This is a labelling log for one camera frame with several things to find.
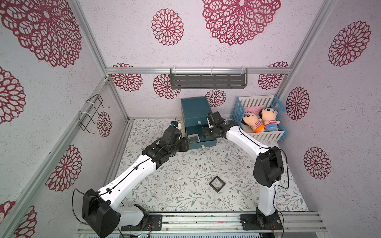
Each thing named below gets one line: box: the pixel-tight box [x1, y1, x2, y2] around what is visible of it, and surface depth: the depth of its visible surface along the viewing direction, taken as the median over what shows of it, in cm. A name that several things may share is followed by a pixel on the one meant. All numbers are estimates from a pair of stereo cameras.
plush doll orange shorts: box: [241, 112, 265, 133], surface depth 105 cm
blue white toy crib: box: [230, 94, 288, 143], surface depth 105 cm
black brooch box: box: [208, 175, 226, 193], surface depth 88 cm
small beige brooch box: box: [187, 132, 201, 144], surface depth 99 cm
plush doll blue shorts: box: [258, 107, 281, 132], surface depth 104 cm
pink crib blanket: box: [244, 105, 266, 115], surface depth 115 cm
